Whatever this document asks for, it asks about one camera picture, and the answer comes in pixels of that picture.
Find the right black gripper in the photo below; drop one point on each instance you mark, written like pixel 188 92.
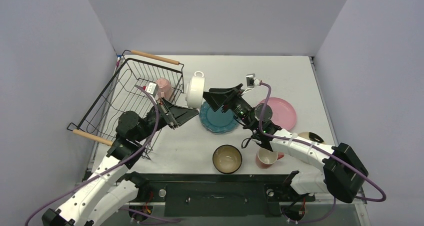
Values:
pixel 231 98

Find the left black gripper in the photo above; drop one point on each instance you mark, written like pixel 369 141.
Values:
pixel 176 115

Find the white cup with black rim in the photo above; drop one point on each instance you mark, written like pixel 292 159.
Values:
pixel 195 89

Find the light pink mug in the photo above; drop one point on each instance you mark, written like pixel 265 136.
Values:
pixel 165 88

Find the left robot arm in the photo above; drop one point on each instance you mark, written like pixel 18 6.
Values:
pixel 93 201

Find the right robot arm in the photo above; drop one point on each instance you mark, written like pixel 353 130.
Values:
pixel 341 172

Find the teal scalloped ceramic plate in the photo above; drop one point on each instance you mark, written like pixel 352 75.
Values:
pixel 217 121

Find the black bowl cream inside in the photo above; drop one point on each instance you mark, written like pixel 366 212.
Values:
pixel 227 159

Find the pink plastic plate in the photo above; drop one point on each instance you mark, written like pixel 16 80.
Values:
pixel 283 113

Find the dark pink mug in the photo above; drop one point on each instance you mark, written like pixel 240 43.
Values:
pixel 265 158

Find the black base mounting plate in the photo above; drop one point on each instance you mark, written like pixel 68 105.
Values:
pixel 213 194

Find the cream and black small plate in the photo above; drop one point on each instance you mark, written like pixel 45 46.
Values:
pixel 312 137

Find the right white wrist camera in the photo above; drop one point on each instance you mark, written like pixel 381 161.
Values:
pixel 251 82

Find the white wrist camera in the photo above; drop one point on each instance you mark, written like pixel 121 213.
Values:
pixel 251 82
pixel 151 88

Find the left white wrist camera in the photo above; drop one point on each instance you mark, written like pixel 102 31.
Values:
pixel 151 88

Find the black wire dish rack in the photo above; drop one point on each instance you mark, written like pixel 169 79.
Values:
pixel 122 92

